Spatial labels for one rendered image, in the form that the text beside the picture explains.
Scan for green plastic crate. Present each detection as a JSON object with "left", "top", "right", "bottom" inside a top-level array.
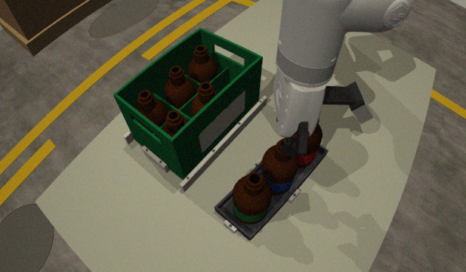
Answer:
[{"left": 113, "top": 35, "right": 261, "bottom": 180}]

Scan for brown bottle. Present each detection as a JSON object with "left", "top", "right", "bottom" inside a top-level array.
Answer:
[
  {"left": 191, "top": 82, "right": 217, "bottom": 117},
  {"left": 260, "top": 138, "right": 299, "bottom": 196},
  {"left": 188, "top": 45, "right": 218, "bottom": 84},
  {"left": 162, "top": 110, "right": 189, "bottom": 137},
  {"left": 165, "top": 66, "right": 196, "bottom": 110},
  {"left": 233, "top": 172, "right": 273, "bottom": 224},
  {"left": 137, "top": 90, "right": 168, "bottom": 127},
  {"left": 298, "top": 121, "right": 322, "bottom": 168}
]

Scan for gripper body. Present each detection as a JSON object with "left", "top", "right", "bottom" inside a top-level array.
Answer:
[{"left": 273, "top": 62, "right": 331, "bottom": 138}]

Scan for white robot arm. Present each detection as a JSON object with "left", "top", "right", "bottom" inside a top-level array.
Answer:
[{"left": 276, "top": 0, "right": 412, "bottom": 124}]

